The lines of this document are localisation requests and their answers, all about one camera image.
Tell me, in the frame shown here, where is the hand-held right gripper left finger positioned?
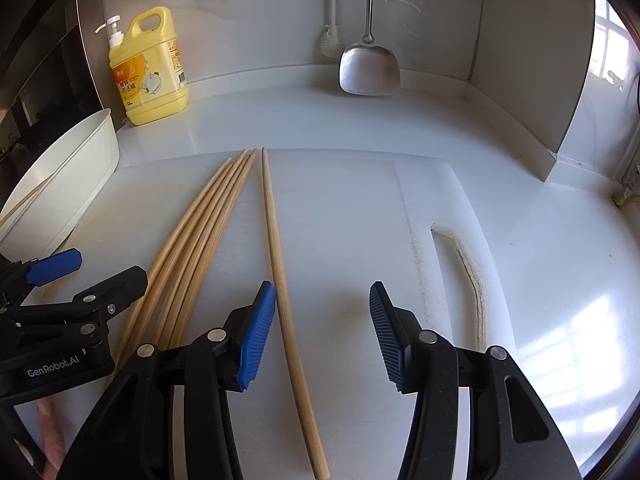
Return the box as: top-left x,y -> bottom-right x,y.
55,281 -> 277,480

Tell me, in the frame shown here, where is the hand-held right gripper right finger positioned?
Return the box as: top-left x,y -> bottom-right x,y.
369,281 -> 583,480

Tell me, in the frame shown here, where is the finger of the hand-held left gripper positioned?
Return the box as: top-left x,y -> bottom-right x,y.
0,248 -> 84,306
0,266 -> 150,333

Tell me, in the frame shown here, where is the single wooden chopstick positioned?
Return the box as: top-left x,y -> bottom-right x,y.
0,175 -> 51,226
261,147 -> 331,480

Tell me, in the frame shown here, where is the white round basin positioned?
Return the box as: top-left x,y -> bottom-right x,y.
0,108 -> 121,263

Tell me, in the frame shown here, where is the bundle of wooden chopsticks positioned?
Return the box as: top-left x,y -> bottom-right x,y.
112,148 -> 257,376

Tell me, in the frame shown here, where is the person's left hand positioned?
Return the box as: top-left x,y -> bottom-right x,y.
15,397 -> 68,480

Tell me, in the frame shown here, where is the white cutting board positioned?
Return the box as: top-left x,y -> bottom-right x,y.
15,147 -> 518,480

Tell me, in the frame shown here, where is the yellow detergent pump bottle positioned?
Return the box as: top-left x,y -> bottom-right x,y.
95,6 -> 191,127

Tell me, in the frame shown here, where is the black glossy range hood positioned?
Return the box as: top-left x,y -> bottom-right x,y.
0,0 -> 106,161

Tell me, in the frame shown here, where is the metal spatula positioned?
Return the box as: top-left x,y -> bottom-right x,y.
339,0 -> 402,97

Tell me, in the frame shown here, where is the white bottle brush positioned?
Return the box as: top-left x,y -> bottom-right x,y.
320,0 -> 343,58

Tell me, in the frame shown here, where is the window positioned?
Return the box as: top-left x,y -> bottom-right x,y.
585,0 -> 640,126

